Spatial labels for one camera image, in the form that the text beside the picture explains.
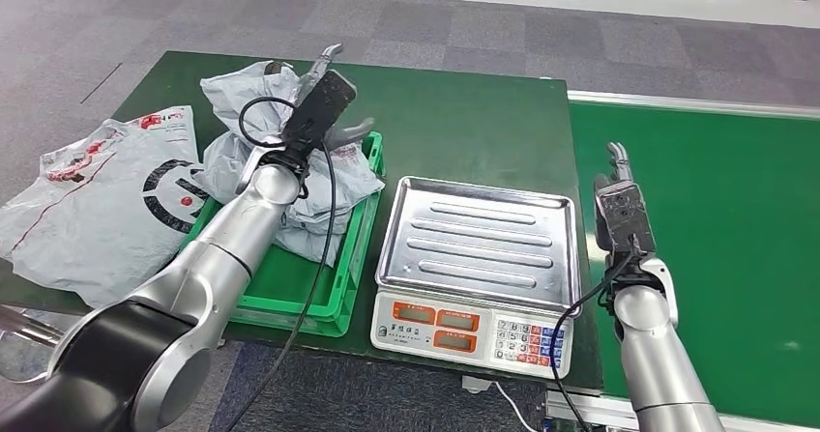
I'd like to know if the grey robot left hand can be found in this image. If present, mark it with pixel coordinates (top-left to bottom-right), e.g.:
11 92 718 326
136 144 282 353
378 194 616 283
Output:
294 43 377 155

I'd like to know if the green plastic bin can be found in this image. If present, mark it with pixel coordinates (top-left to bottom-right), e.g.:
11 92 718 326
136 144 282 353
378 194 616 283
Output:
182 130 387 339

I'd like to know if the white scale with steel tray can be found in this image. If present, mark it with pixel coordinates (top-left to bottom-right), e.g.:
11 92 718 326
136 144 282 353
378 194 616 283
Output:
369 174 583 381

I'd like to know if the large white bag black logo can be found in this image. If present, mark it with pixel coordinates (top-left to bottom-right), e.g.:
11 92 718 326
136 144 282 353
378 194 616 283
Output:
0 103 213 308

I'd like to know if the white plug adapter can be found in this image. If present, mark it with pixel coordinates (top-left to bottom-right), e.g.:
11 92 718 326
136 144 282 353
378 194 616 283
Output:
460 375 494 396

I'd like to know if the chrome stool base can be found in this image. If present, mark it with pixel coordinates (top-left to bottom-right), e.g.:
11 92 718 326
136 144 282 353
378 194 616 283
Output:
0 305 66 384

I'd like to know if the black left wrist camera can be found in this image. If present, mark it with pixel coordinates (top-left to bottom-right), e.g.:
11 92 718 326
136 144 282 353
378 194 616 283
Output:
280 69 358 158

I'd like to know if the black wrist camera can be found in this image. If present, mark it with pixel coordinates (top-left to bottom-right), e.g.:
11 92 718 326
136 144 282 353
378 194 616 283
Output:
280 69 358 158
597 181 658 257

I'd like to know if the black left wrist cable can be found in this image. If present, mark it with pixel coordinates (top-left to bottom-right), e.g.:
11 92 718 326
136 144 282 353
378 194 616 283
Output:
223 96 338 432

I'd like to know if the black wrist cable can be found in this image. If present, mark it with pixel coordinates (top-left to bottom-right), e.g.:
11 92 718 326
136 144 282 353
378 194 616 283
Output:
223 96 338 432
547 240 638 432

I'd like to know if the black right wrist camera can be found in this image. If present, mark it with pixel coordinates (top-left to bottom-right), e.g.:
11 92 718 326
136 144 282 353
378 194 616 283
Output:
597 181 658 257

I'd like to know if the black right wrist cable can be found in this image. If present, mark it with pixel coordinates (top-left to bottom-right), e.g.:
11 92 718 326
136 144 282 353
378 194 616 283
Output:
547 240 638 432

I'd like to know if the white power cable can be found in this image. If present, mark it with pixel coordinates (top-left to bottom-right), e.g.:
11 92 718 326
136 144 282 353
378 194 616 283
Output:
493 381 536 432

